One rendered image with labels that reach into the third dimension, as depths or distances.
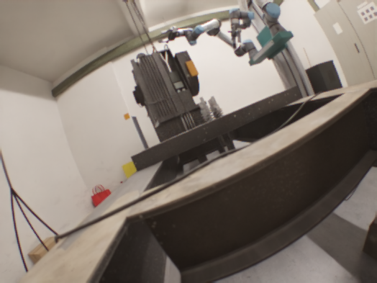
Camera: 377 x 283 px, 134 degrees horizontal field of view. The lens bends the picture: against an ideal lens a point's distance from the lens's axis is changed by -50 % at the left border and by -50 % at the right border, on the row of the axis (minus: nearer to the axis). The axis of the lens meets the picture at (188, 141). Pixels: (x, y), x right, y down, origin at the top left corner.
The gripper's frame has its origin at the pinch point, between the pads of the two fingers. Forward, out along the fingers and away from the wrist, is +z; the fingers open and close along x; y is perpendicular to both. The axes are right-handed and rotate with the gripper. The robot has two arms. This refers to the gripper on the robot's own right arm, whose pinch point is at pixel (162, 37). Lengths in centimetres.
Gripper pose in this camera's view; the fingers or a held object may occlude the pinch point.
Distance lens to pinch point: 153.7
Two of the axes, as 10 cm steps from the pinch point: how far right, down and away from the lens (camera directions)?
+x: -3.1, 0.9, 9.5
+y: 4.4, 9.0, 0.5
